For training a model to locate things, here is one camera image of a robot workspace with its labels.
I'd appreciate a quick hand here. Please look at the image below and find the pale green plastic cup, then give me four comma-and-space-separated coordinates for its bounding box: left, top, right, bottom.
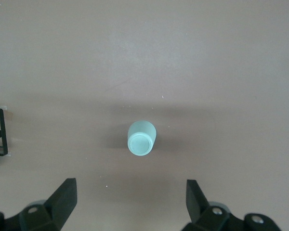
127, 121, 158, 157

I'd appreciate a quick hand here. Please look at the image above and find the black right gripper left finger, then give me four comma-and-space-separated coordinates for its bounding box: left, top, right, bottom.
14, 178, 78, 231

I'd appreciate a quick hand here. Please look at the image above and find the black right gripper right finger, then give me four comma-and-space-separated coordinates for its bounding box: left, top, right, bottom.
183, 179, 232, 231

